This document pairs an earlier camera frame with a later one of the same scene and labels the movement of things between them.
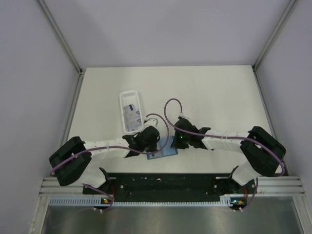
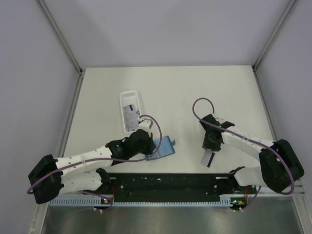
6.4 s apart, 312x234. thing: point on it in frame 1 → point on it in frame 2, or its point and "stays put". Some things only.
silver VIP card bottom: [131, 122] stays put
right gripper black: [176, 144] → [207, 145]
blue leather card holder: [167, 150] stays put
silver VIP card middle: [129, 113] stays put
